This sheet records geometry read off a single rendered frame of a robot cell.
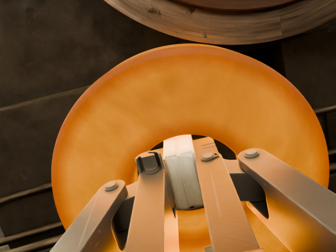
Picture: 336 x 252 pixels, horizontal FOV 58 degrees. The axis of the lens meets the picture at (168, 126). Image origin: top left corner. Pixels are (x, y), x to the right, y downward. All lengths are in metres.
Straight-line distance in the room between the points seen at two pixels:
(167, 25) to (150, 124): 0.21
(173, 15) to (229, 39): 0.07
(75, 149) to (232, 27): 0.24
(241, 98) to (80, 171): 0.09
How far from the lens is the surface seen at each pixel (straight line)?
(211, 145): 0.16
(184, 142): 0.15
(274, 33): 0.37
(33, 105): 0.50
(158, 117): 0.15
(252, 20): 0.36
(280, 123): 0.17
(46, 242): 0.47
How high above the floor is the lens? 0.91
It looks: 15 degrees down
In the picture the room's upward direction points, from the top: 14 degrees counter-clockwise
